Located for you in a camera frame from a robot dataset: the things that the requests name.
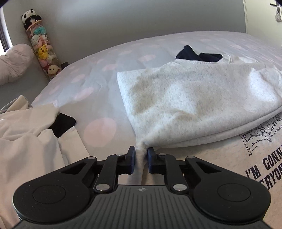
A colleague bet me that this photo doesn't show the pink rolled duvet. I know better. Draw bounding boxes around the pink rolled duvet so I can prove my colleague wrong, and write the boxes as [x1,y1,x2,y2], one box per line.
[0,43,35,86]

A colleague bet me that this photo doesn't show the dark navy garment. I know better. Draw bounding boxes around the dark navy garment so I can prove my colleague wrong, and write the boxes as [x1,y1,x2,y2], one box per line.
[176,45,223,63]

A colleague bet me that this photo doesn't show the black wall socket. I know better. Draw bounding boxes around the black wall socket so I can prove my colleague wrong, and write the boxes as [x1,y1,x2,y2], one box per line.
[61,61,69,69]

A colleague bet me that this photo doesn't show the window with dark frame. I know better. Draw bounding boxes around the window with dark frame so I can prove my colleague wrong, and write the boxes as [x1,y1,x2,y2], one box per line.
[0,7,13,55]

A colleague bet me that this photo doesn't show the plush toy storage tube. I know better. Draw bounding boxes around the plush toy storage tube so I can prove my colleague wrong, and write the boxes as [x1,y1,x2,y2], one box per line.
[26,19,62,81]

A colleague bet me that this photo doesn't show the light grey printed sweatshirt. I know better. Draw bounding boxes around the light grey printed sweatshirt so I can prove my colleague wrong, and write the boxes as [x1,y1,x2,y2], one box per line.
[117,55,281,228]

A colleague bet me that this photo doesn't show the white room door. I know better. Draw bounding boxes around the white room door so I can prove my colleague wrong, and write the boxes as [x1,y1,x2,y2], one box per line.
[243,0,281,50]

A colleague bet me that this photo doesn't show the panda plush toy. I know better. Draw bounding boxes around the panda plush toy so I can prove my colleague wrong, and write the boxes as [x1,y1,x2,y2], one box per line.
[22,9,42,30]

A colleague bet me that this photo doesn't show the cream white garment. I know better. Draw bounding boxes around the cream white garment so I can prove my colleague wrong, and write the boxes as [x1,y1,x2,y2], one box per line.
[1,95,89,228]

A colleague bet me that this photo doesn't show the pink polka dot bedsheet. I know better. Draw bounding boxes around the pink polka dot bedsheet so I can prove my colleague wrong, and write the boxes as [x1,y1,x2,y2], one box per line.
[32,31,281,160]

